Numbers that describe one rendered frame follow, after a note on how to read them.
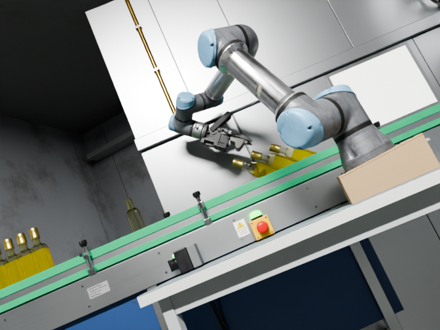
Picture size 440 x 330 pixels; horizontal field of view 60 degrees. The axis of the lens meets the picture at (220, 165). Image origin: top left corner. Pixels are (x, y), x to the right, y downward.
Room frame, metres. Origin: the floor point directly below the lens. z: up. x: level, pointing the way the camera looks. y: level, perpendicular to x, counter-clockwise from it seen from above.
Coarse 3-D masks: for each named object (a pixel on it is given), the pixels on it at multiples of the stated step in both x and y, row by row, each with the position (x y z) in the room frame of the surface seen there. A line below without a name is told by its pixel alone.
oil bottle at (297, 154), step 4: (288, 148) 1.58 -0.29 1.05; (292, 148) 1.58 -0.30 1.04; (288, 152) 1.58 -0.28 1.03; (292, 152) 1.58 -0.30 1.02; (296, 152) 1.58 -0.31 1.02; (300, 152) 1.58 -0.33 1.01; (304, 152) 1.58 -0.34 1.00; (308, 152) 1.58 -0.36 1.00; (312, 152) 1.58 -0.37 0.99; (288, 156) 1.58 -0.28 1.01; (292, 156) 1.58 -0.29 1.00; (296, 156) 1.58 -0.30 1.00; (300, 156) 1.58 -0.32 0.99; (304, 156) 1.58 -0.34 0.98
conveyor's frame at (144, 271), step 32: (288, 192) 1.44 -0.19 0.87; (320, 192) 1.45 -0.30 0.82; (224, 224) 1.43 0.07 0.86; (288, 224) 1.44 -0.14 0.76; (160, 256) 1.42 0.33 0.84; (64, 288) 1.41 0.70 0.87; (96, 288) 1.41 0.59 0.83; (128, 288) 1.41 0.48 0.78; (0, 320) 1.39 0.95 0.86; (32, 320) 1.40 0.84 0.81; (64, 320) 1.40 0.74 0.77
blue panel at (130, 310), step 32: (352, 256) 1.47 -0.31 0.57; (256, 288) 1.45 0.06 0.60; (288, 288) 1.46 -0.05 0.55; (320, 288) 1.46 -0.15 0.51; (352, 288) 1.47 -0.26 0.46; (384, 288) 1.47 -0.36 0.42; (96, 320) 1.43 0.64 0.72; (128, 320) 1.43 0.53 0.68; (192, 320) 1.44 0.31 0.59; (256, 320) 1.45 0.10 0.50; (288, 320) 1.46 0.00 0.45; (320, 320) 1.46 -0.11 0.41; (352, 320) 1.46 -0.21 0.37
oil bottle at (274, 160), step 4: (268, 156) 1.58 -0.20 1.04; (272, 156) 1.57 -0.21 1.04; (276, 156) 1.57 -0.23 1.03; (280, 156) 1.57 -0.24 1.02; (284, 156) 1.58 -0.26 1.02; (268, 160) 1.58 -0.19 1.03; (272, 160) 1.57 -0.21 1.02; (276, 160) 1.57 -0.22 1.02; (280, 160) 1.57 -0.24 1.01; (284, 160) 1.57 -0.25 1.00; (288, 160) 1.57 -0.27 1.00; (292, 160) 1.58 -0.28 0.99; (296, 160) 1.58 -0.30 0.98; (268, 164) 1.58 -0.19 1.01; (272, 164) 1.57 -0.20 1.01; (276, 164) 1.57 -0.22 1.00; (280, 164) 1.57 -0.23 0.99; (284, 164) 1.57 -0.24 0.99; (288, 164) 1.57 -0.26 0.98; (280, 168) 1.58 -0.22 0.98
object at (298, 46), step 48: (144, 0) 1.74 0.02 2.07; (192, 0) 1.75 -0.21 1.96; (240, 0) 1.76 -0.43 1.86; (288, 0) 1.77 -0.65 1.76; (336, 0) 1.78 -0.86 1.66; (384, 0) 1.79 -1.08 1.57; (144, 48) 1.74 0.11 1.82; (192, 48) 1.75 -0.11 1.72; (288, 48) 1.76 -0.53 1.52; (336, 48) 1.77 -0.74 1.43; (384, 48) 1.78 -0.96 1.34; (432, 48) 1.79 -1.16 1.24; (144, 96) 1.73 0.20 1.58; (240, 96) 1.73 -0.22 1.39; (144, 144) 1.71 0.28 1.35; (192, 144) 1.74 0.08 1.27; (192, 192) 1.73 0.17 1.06
